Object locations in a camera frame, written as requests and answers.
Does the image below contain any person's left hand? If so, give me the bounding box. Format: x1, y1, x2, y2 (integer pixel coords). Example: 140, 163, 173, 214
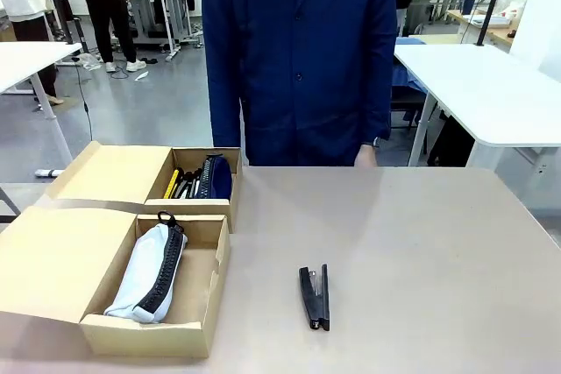
353, 142, 380, 169

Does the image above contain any navy Campus pencil case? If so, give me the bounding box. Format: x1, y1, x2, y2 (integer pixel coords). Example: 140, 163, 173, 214
192, 153, 234, 201

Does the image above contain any slim black stapler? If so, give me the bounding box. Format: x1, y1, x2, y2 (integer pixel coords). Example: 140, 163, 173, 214
299, 264, 330, 332

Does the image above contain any yellow utility knife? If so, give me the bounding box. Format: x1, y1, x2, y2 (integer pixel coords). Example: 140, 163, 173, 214
162, 166, 184, 200

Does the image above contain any white pencil case black zipper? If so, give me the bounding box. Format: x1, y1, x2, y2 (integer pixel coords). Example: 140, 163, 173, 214
103, 210, 189, 325

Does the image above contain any brown cardboard box with lid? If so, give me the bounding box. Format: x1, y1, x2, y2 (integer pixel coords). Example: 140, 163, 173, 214
46, 140, 244, 234
0, 205, 232, 358

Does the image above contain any blue cloth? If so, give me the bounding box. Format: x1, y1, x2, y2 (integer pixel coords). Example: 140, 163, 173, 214
391, 36, 430, 95

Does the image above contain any person in blue coat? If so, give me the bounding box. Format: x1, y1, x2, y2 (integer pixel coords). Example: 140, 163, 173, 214
201, 0, 399, 168

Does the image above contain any large white table rounded corner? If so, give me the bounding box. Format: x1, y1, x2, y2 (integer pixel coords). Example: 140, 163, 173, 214
393, 43, 561, 205

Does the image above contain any wooden table with clutter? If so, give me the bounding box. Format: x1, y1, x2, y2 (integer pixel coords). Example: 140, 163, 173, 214
445, 8, 523, 47

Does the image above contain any black tripod pole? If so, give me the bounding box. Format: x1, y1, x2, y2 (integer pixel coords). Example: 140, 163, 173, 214
476, 0, 510, 47

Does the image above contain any grey desk with brown top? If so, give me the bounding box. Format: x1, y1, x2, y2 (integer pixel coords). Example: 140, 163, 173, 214
126, 0, 195, 62

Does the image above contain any clear plastic bag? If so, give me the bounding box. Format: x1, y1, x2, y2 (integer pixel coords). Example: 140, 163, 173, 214
78, 53, 103, 71

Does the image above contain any person dressed in black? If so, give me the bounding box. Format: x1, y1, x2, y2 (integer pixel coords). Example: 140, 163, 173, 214
65, 0, 148, 74

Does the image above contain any white table with white legs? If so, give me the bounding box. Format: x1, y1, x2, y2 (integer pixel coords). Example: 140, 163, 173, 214
0, 42, 84, 179

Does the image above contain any thin black floor cable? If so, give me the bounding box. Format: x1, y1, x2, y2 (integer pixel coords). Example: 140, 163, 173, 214
70, 56, 96, 150

